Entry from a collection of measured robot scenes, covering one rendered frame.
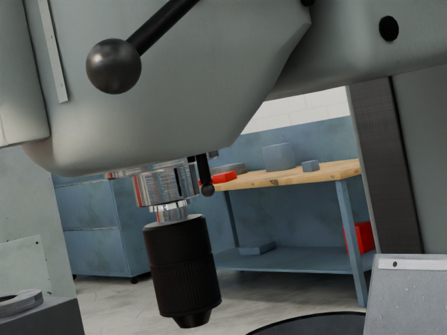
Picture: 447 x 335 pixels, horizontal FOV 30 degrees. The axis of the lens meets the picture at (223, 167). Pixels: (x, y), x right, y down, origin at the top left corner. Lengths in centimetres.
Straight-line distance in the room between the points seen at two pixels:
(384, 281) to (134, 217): 703
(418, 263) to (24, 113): 53
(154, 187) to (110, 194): 730
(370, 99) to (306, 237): 593
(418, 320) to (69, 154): 50
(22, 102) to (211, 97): 12
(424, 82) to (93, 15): 47
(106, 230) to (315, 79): 751
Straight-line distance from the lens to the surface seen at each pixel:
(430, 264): 93
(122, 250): 792
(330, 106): 638
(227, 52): 54
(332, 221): 659
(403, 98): 92
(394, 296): 95
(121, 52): 44
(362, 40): 59
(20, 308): 92
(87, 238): 847
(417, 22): 63
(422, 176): 92
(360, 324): 283
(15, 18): 55
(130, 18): 51
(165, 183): 59
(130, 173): 57
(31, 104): 54
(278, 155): 640
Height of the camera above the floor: 133
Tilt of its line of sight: 3 degrees down
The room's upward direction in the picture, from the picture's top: 11 degrees counter-clockwise
